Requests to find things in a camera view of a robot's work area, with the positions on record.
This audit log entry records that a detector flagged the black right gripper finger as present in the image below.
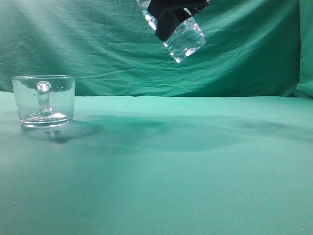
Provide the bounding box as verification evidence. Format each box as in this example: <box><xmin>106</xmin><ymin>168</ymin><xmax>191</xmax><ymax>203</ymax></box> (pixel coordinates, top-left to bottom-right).
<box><xmin>148</xmin><ymin>0</ymin><xmax>210</xmax><ymax>42</ymax></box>

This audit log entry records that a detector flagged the clear plastic water bottle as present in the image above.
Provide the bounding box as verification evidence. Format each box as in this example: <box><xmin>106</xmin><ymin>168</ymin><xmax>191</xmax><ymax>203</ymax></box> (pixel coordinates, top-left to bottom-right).
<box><xmin>136</xmin><ymin>0</ymin><xmax>206</xmax><ymax>63</ymax></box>

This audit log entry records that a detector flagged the green cloth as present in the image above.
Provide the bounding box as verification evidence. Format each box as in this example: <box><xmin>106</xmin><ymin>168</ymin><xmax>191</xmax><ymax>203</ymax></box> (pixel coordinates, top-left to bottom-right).
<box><xmin>0</xmin><ymin>0</ymin><xmax>313</xmax><ymax>235</ymax></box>

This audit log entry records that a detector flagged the clear glass mug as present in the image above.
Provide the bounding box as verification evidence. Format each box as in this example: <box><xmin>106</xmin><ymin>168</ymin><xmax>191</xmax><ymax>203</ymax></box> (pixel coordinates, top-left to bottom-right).
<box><xmin>12</xmin><ymin>75</ymin><xmax>75</xmax><ymax>128</ymax></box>

